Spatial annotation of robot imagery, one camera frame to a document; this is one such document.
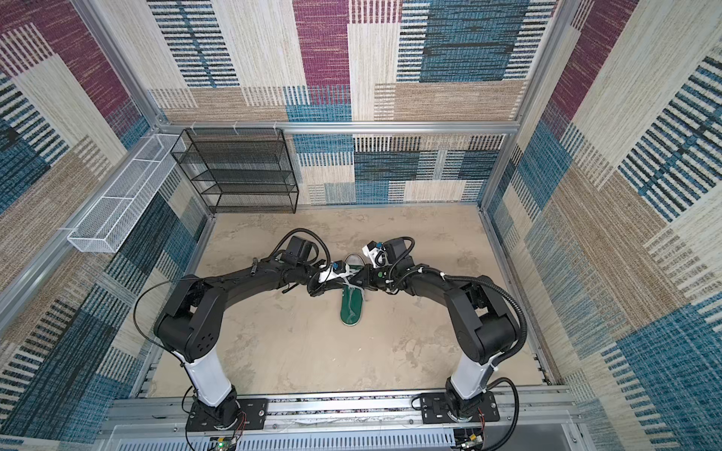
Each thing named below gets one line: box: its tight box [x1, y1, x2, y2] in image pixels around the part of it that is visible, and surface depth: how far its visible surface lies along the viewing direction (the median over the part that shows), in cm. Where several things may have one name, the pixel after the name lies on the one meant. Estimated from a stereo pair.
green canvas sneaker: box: [339, 253, 366, 327], surface depth 92 cm
